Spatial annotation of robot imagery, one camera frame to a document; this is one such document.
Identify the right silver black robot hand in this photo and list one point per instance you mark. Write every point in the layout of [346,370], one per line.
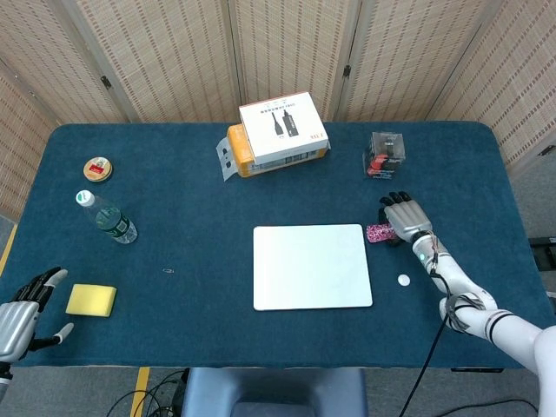
[408,217]

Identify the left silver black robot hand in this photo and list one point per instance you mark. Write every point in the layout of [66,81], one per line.
[15,326]

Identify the pink patterned card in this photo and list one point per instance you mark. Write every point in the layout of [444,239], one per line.
[378,233]

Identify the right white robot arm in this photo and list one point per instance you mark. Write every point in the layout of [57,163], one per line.
[456,282]

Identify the white rectangular pad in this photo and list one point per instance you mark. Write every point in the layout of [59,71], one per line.
[313,267]

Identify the small white round disc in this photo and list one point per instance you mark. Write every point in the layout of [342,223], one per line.
[404,280]

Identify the clear plastic box black red item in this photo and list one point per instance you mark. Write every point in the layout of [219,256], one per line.
[384,154]

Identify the yellow sponge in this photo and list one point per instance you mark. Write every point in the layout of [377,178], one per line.
[91,299]

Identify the black floor object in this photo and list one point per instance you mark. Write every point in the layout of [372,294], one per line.
[543,247]

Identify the clear water bottle green label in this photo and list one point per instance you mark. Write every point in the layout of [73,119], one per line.
[110,219]

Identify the white cardboard product box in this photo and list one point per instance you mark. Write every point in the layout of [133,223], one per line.
[282,126]

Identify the black screen hinge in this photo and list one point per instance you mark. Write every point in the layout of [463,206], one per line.
[346,70]
[104,81]

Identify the woven folding screen panel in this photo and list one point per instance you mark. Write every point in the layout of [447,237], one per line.
[165,56]
[412,56]
[52,56]
[17,143]
[521,78]
[291,43]

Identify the black desk control panel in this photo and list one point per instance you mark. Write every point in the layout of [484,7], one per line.
[478,370]

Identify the round tin red label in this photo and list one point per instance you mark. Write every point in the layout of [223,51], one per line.
[98,169]

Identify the orange wrapped package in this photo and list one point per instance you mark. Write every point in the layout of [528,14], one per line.
[241,152]

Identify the white hang tag label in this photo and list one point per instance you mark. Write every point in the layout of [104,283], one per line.
[225,158]

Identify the dark blue table cloth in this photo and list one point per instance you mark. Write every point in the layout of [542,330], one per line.
[195,217]

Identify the blue grey robot torso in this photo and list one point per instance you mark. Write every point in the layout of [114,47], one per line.
[273,391]

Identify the grey screen foot bracket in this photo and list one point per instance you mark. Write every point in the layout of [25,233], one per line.
[547,150]

